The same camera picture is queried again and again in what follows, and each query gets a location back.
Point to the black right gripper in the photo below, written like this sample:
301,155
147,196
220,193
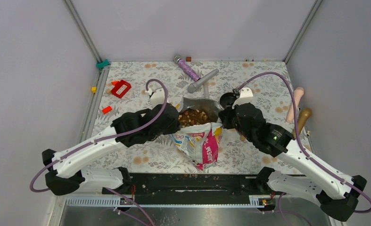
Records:
226,114

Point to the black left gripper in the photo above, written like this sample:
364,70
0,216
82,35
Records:
173,127

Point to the pet food bag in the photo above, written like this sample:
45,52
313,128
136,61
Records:
201,132

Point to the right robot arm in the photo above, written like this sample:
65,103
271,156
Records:
334,192

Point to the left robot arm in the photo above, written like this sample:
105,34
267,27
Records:
68,170

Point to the black bowl fishbone print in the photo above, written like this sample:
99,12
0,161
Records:
227,99

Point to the grey microphone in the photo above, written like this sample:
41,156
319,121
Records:
193,87

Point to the pink microphone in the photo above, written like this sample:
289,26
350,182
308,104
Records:
298,93

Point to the gold microphone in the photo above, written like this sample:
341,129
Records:
303,117

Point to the purple glitter microphone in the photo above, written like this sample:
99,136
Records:
186,68

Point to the red toy block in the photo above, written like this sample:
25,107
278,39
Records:
121,88

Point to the small orange block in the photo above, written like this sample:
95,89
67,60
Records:
107,109

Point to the small yellow cube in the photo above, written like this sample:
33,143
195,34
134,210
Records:
93,89

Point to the teal clip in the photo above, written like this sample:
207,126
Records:
102,64

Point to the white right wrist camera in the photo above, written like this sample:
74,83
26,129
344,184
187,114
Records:
245,97

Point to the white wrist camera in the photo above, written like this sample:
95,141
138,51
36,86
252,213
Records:
245,97
157,97

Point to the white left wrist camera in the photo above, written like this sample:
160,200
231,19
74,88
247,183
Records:
157,97

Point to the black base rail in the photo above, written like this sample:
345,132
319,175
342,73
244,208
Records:
193,189

